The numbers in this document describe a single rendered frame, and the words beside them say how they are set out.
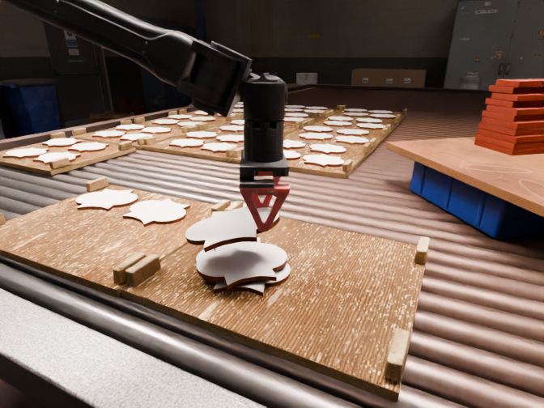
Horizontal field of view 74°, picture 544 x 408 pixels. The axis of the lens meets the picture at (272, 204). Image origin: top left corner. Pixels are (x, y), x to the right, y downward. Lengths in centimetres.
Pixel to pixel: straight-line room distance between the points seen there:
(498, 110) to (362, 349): 78
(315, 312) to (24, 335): 40
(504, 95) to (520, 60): 588
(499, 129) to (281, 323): 78
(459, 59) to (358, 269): 636
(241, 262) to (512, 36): 657
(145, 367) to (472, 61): 668
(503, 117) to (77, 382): 102
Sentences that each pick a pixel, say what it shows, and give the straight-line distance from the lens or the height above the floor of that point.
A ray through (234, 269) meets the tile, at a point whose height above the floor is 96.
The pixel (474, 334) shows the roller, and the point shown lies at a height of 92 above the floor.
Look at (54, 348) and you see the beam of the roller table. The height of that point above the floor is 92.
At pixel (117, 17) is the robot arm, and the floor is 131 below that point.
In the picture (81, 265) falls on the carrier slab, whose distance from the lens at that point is 70.
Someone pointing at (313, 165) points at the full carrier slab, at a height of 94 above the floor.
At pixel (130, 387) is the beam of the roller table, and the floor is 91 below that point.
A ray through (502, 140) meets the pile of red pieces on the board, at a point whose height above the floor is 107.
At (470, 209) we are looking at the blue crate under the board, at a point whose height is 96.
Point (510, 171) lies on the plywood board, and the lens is 91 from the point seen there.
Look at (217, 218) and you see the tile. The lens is 59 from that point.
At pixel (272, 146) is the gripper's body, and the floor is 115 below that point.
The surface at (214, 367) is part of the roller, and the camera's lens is 48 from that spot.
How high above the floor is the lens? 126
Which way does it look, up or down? 22 degrees down
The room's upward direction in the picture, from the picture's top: straight up
